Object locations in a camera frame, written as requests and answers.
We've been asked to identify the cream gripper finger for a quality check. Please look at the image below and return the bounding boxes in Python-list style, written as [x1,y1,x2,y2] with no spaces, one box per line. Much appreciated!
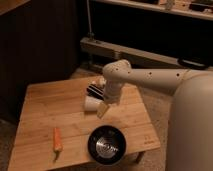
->
[97,102,110,118]

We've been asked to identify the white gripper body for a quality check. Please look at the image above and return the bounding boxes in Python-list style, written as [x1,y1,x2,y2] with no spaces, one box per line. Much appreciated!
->
[104,80,124,104]

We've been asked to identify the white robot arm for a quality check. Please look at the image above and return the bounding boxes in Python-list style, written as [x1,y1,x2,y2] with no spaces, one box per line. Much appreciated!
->
[102,60,213,171]

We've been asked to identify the black ceramic bowl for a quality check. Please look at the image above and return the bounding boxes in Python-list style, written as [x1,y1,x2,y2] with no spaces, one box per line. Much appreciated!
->
[87,125,127,165]

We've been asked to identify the white cup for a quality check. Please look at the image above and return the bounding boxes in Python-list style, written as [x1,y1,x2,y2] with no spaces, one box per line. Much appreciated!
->
[84,96,101,111]

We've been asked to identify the black striped object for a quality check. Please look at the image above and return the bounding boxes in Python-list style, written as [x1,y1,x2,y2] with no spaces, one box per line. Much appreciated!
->
[86,84,103,100]

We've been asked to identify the wooden table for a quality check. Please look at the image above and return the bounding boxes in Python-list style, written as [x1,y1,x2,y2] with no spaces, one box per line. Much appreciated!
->
[8,77,160,171]

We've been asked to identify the vertical metal pole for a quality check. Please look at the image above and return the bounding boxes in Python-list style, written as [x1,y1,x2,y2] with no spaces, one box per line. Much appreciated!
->
[86,0,94,41]

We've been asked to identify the wooden shelf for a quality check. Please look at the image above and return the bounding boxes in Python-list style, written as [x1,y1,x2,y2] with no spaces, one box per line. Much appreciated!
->
[92,0,213,21]

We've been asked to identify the grey metal rail bench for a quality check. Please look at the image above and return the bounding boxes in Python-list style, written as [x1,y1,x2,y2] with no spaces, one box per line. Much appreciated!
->
[79,36,213,73]

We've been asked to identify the black handle loop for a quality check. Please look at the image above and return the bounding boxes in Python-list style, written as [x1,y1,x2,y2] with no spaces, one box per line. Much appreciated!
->
[177,58,210,70]

